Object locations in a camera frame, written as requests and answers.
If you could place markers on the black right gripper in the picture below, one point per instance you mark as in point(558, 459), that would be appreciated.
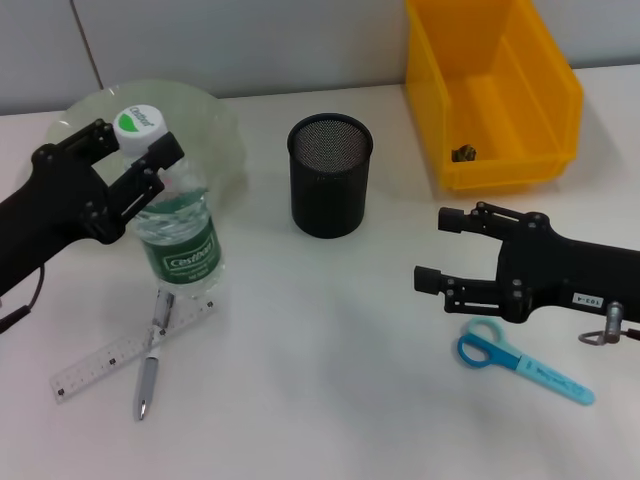
point(560, 270)

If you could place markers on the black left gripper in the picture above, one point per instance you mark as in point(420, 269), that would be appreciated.
point(55, 205)

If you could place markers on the green plastic wrapper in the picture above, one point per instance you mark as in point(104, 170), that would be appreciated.
point(464, 153)

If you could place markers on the clear water bottle green label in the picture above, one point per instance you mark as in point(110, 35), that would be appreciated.
point(185, 255)

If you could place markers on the blue scissors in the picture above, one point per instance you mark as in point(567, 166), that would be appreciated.
point(500, 355)

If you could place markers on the pale green wavy fruit bowl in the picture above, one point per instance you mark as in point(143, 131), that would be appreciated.
point(200, 130)

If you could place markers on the black mesh pen cup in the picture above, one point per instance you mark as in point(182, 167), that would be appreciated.
point(330, 200)

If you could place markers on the clear plastic ruler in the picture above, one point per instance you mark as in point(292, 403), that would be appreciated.
point(95, 367)

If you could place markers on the silver ballpoint pen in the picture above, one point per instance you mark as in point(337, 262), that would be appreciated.
point(147, 380)

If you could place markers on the yellow plastic storage bin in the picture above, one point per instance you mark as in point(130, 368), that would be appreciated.
point(430, 75)

